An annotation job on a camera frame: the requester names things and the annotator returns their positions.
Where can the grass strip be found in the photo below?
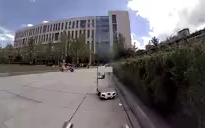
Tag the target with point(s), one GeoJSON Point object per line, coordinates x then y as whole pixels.
{"type": "Point", "coordinates": [16, 68]}

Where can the grey concrete pavement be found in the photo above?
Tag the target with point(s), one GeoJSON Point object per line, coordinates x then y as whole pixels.
{"type": "Point", "coordinates": [43, 96]}

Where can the vehicle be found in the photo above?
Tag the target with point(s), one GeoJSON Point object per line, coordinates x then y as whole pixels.
{"type": "Point", "coordinates": [67, 68]}

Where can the green hedge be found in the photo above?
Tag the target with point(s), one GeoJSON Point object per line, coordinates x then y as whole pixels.
{"type": "Point", "coordinates": [170, 76]}

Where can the large curved office building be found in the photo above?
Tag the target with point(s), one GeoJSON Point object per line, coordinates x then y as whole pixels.
{"type": "Point", "coordinates": [80, 31]}

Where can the low grey concrete kerb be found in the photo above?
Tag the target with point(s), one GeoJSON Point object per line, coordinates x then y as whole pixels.
{"type": "Point", "coordinates": [136, 108]}

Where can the thin pale flag pole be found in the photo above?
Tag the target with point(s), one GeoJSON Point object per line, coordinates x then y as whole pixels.
{"type": "Point", "coordinates": [97, 78]}

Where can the row of trees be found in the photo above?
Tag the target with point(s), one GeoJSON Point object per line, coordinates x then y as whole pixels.
{"type": "Point", "coordinates": [40, 51]}

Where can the robot's own part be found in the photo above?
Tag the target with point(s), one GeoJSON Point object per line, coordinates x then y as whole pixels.
{"type": "Point", "coordinates": [67, 125]}

